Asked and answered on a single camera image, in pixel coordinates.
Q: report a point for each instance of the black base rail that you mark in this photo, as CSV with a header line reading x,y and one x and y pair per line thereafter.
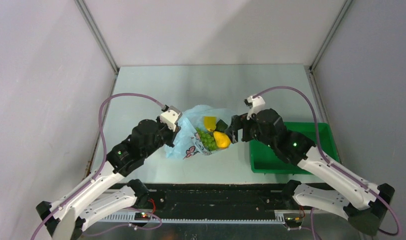
x,y
236,202

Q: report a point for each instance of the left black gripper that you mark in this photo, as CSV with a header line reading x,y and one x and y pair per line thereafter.
x,y
171,132

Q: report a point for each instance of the green fake grapes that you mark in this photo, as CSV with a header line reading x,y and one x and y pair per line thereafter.
x,y
207,140

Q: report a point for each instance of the right aluminium frame post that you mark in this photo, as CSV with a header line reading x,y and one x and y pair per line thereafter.
x,y
331,33

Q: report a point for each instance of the aluminium frame post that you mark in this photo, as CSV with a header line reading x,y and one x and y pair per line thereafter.
x,y
97,34
331,33

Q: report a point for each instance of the light blue plastic bag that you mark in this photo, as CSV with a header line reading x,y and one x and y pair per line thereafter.
x,y
186,144

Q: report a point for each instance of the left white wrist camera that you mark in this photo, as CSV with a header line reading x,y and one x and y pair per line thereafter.
x,y
170,116

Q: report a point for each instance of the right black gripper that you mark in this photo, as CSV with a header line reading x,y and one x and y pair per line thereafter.
x,y
238,122

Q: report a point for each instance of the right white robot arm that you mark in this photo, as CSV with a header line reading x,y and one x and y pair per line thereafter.
x,y
362,203

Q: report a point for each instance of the left aluminium frame post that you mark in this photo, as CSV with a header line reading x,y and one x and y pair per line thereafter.
x,y
97,34

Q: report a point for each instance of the yellow fake pear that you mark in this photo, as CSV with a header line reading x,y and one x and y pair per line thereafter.
x,y
221,139

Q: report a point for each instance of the green plastic tray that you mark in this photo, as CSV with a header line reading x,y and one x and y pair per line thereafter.
x,y
263,160

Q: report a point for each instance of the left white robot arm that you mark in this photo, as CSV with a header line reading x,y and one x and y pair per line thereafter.
x,y
71,215

